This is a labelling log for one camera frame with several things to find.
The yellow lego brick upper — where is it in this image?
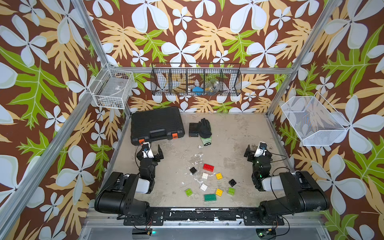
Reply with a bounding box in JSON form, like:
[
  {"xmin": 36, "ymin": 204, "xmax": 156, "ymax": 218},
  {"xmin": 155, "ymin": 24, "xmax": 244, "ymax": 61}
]
[{"xmin": 216, "ymin": 173, "xmax": 223, "ymax": 180}]

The small black box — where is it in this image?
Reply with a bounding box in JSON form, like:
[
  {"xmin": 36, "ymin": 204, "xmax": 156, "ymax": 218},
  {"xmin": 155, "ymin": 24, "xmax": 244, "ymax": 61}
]
[{"xmin": 189, "ymin": 123, "xmax": 199, "ymax": 138}]

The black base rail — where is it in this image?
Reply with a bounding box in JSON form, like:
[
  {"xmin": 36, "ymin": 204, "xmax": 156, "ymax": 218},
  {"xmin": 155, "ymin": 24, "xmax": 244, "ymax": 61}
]
[{"xmin": 124, "ymin": 207, "xmax": 285, "ymax": 227}]

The yellow lego brick lower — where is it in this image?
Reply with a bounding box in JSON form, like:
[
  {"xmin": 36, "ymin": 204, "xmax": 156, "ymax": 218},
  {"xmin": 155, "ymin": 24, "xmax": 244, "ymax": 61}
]
[{"xmin": 215, "ymin": 189, "xmax": 223, "ymax": 197}]

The black and green glove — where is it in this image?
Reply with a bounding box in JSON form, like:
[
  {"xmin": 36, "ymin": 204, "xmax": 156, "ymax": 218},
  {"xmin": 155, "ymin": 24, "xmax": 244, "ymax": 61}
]
[{"xmin": 198, "ymin": 118, "xmax": 212, "ymax": 146}]

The red 2x4 lego brick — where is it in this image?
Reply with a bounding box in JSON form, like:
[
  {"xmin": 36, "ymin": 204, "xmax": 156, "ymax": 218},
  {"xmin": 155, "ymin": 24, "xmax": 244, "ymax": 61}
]
[{"xmin": 203, "ymin": 164, "xmax": 215, "ymax": 173}]

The black plastic tool case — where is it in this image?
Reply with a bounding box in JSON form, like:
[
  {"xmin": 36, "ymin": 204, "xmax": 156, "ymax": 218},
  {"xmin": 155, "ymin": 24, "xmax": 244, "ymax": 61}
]
[{"xmin": 131, "ymin": 107, "xmax": 185, "ymax": 146}]

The black 2x2 lego brick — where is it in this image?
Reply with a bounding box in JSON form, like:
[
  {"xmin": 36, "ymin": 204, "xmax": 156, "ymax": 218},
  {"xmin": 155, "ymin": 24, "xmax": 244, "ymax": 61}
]
[{"xmin": 229, "ymin": 179, "xmax": 237, "ymax": 188}]

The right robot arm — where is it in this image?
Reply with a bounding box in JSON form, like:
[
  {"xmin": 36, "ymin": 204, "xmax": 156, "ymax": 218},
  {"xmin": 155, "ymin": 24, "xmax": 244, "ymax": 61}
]
[{"xmin": 244, "ymin": 142, "xmax": 330, "ymax": 219}]

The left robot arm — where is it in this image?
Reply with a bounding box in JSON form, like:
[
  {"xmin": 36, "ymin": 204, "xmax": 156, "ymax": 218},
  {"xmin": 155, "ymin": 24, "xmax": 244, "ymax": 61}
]
[{"xmin": 94, "ymin": 142, "xmax": 164, "ymax": 218}]

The black wire basket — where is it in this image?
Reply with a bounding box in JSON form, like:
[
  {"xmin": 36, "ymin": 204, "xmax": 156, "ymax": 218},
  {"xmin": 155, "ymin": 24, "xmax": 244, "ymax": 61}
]
[{"xmin": 150, "ymin": 63, "xmax": 243, "ymax": 97}]

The yellow lego brick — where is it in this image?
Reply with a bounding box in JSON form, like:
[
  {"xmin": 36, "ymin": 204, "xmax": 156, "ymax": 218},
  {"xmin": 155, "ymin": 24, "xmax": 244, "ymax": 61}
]
[
  {"xmin": 216, "ymin": 173, "xmax": 223, "ymax": 180},
  {"xmin": 215, "ymin": 189, "xmax": 223, "ymax": 197}
]

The white mesh basket right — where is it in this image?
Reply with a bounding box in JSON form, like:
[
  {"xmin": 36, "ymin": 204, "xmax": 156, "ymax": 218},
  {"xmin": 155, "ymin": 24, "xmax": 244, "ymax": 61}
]
[{"xmin": 281, "ymin": 93, "xmax": 347, "ymax": 147}]

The blue object in basket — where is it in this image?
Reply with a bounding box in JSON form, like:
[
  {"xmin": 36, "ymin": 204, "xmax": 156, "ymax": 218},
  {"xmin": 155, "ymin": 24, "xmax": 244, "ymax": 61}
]
[{"xmin": 192, "ymin": 87, "xmax": 204, "ymax": 96}]

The dark green 2x4 lego brick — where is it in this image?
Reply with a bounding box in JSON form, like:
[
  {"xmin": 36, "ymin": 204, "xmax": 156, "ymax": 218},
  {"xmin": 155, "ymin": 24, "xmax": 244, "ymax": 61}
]
[{"xmin": 204, "ymin": 194, "xmax": 217, "ymax": 202}]

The black lego plate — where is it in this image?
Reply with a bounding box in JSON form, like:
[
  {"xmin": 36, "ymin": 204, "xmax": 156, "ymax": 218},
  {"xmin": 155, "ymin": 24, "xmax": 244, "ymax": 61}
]
[{"xmin": 190, "ymin": 167, "xmax": 197, "ymax": 175}]

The white wire basket left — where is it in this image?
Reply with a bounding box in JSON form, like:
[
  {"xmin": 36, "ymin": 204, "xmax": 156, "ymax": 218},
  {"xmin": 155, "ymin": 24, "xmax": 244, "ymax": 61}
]
[{"xmin": 91, "ymin": 67, "xmax": 135, "ymax": 110}]

